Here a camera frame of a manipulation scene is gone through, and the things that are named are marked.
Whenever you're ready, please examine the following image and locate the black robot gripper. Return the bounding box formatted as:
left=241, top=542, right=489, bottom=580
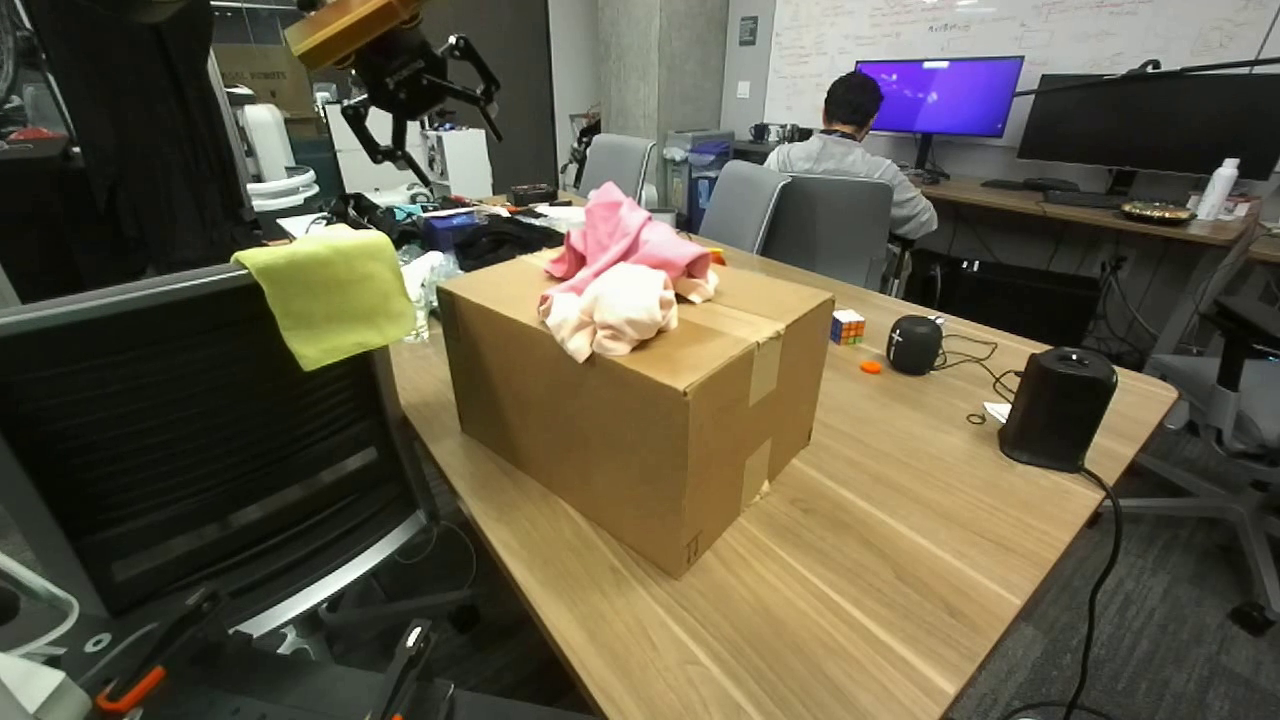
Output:
left=339, top=29, right=500, bottom=187

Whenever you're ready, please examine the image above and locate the yellow cloth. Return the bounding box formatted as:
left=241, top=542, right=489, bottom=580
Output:
left=236, top=230, right=418, bottom=370

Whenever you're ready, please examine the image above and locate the pink cloth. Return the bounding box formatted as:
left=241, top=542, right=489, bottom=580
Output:
left=549, top=185, right=712, bottom=290

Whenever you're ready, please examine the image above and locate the peach cloth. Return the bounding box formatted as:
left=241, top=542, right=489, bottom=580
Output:
left=539, top=262, right=720, bottom=364

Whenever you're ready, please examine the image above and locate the robot arm with yellow tape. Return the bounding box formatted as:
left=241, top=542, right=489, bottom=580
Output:
left=285, top=0, right=500, bottom=185

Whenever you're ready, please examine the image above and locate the grey office chair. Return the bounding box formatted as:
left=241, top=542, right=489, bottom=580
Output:
left=582, top=131, right=657, bottom=208
left=699, top=158, right=892, bottom=288

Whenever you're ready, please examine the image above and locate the large cardboard box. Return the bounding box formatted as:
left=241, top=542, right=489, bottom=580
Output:
left=442, top=250, right=831, bottom=574

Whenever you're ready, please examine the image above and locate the black mesh office chair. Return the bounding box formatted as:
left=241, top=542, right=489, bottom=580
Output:
left=0, top=262, right=428, bottom=656

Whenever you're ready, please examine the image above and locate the grey chair at right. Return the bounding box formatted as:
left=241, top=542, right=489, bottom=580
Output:
left=1119, top=219, right=1280, bottom=636

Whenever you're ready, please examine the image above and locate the seated person grey sweater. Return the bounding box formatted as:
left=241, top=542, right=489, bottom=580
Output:
left=769, top=67, right=941, bottom=241

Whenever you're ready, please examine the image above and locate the rubiks cube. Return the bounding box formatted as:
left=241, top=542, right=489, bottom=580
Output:
left=831, top=308, right=863, bottom=344

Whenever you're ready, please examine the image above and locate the small round black speaker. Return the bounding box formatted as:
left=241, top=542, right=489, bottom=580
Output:
left=884, top=314, right=946, bottom=374

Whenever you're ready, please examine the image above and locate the purple screen monitor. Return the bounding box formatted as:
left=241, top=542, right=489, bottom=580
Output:
left=860, top=56, right=1026, bottom=137

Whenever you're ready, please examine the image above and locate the background wooden desk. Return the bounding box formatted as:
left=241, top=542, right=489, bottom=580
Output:
left=912, top=181, right=1253, bottom=366

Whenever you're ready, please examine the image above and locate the tall black cylinder speaker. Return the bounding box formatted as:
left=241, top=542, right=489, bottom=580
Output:
left=999, top=347, right=1116, bottom=472

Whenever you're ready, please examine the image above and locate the wide black monitor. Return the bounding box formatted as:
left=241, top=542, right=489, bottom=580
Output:
left=1019, top=72, right=1280, bottom=181

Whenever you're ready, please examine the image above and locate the white spray bottle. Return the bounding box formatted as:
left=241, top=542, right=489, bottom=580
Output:
left=1197, top=155, right=1239, bottom=225

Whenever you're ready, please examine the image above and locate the black power cable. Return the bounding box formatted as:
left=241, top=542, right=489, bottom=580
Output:
left=999, top=467, right=1127, bottom=720

